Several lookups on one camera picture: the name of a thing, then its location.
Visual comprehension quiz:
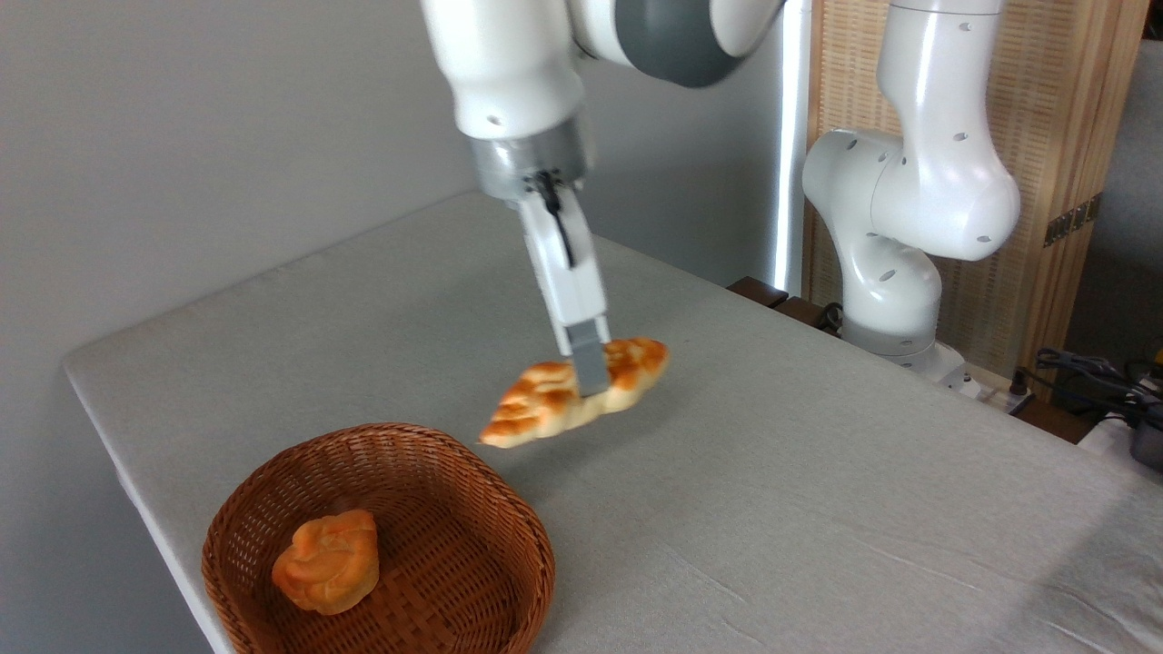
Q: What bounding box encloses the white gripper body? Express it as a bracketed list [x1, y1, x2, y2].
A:
[517, 183, 612, 358]

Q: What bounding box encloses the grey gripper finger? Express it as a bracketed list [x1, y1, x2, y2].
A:
[567, 314, 612, 400]

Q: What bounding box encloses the long braided bread loaf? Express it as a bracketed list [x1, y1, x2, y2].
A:
[478, 337, 671, 451]

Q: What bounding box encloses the brown wicker basket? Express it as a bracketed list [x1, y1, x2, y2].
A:
[201, 421, 557, 654]

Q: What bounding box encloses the round orange bread bun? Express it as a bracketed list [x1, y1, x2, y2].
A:
[271, 508, 381, 617]

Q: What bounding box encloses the dark brown wooden furniture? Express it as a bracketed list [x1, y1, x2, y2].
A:
[726, 275, 843, 338]

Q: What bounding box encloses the grey tablecloth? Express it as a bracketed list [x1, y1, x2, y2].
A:
[62, 189, 1163, 654]

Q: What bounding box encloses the dark metal screen hinge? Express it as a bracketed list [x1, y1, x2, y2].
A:
[1042, 192, 1104, 249]

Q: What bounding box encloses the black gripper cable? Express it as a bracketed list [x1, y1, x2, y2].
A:
[531, 170, 579, 270]

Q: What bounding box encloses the black cable bundle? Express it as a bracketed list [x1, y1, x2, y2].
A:
[1034, 347, 1163, 430]

